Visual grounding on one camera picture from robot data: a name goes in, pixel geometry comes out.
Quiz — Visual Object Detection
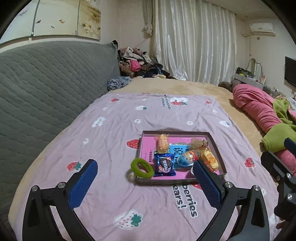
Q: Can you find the white curtain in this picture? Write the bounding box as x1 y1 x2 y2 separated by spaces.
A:
151 0 236 85

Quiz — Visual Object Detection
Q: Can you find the green fuzzy hair ring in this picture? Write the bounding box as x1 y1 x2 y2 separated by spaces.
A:
131 158 155 179

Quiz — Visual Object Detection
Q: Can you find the purple printed blanket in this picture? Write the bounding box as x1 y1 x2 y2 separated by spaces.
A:
8 93 281 241

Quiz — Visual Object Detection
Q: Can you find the green fleece cloth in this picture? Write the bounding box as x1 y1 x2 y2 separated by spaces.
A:
262 98 296 152

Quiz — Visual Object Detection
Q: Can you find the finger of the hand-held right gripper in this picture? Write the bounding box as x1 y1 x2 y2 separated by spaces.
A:
260 151 292 184
284 138 296 154

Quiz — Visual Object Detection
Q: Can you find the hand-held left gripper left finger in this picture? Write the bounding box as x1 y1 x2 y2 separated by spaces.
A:
22 159 99 241

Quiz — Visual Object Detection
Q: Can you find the blue cookie packet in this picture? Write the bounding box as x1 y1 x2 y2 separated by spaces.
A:
154 152 176 178

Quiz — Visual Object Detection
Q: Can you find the beige hair scrunchie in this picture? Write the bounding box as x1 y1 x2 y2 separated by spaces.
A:
190 138 210 153

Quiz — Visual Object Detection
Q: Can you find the grey quilted headboard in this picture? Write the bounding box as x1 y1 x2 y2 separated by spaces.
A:
0 42 121 209

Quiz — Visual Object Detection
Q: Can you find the orange wafer cake packet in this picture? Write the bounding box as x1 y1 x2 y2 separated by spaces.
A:
157 134 170 153

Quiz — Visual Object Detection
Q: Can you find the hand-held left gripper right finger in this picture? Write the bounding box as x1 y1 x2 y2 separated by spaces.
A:
193 159 271 241

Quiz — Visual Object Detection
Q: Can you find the black television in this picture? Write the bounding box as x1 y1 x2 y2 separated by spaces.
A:
284 56 296 86

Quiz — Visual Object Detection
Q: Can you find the pile of clothes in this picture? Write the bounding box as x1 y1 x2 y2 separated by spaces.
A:
118 46 176 79

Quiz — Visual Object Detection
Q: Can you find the pink and blue book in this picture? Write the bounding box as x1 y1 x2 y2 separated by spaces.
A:
140 136 222 180

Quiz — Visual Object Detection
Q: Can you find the brown cloth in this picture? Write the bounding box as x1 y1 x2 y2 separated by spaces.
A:
218 80 241 92

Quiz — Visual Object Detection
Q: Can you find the pink quilt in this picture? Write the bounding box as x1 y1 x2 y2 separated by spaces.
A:
232 84 296 176

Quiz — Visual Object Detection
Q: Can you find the arched desk mirror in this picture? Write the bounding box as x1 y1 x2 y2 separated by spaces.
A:
245 58 263 78

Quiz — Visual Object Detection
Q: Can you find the blue patterned cloth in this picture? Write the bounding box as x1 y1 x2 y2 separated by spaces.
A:
107 76 132 91

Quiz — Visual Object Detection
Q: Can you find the white air conditioner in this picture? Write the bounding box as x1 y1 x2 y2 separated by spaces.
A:
249 23 277 37

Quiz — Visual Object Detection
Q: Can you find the shallow purple cardboard box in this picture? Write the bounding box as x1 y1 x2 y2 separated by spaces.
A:
135 130 227 186

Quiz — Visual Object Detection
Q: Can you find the wall poster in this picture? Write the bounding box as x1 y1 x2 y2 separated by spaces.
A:
0 0 102 44

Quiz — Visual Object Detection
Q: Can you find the curtain tie tassel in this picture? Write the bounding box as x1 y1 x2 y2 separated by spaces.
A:
142 23 153 36

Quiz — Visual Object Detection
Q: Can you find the yellow cake packet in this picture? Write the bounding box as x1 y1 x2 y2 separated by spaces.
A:
200 148 220 173

